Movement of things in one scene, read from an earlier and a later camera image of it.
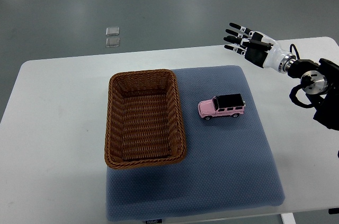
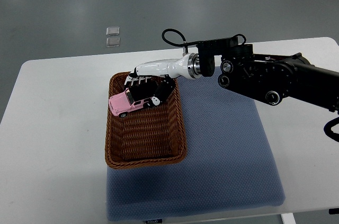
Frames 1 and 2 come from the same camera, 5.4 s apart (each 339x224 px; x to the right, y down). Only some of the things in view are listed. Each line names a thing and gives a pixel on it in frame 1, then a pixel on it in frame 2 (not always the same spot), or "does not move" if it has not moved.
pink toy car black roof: (230, 105) -> (121, 103)
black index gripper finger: (247, 30) -> (142, 91)
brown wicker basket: (143, 121) does not move
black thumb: (265, 45) -> (162, 91)
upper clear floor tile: (112, 31) does not move
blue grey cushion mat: (228, 166) does not move
